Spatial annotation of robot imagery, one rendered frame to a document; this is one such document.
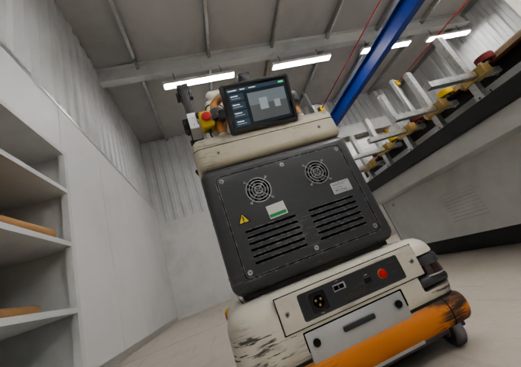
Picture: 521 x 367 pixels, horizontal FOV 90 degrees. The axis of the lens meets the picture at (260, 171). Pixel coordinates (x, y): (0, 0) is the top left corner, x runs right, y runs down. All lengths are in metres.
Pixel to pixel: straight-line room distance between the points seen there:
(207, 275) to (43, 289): 5.51
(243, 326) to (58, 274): 1.51
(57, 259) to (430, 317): 1.90
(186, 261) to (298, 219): 6.63
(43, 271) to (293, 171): 1.66
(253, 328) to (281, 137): 0.58
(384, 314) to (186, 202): 7.14
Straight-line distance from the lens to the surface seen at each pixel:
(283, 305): 0.71
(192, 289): 7.32
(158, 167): 8.24
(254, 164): 0.86
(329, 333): 0.75
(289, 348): 0.73
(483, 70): 1.61
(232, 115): 0.92
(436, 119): 1.78
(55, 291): 2.04
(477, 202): 2.07
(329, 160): 0.93
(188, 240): 7.43
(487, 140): 1.68
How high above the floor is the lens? 0.34
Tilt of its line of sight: 20 degrees up
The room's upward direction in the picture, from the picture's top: 21 degrees counter-clockwise
